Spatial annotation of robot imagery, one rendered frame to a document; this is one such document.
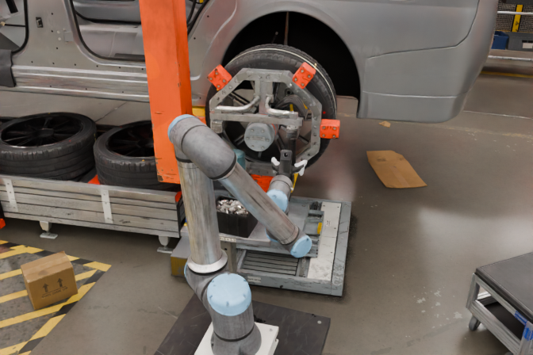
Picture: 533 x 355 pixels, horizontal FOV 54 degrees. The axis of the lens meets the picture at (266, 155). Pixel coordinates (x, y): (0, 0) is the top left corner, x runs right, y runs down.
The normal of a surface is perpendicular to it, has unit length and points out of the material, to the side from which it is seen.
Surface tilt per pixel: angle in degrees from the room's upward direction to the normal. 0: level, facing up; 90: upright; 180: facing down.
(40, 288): 90
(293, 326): 0
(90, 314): 0
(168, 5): 90
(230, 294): 7
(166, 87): 90
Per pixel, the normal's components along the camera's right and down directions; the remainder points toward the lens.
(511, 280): 0.00, -0.90
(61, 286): 0.57, 0.37
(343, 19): -0.20, 0.44
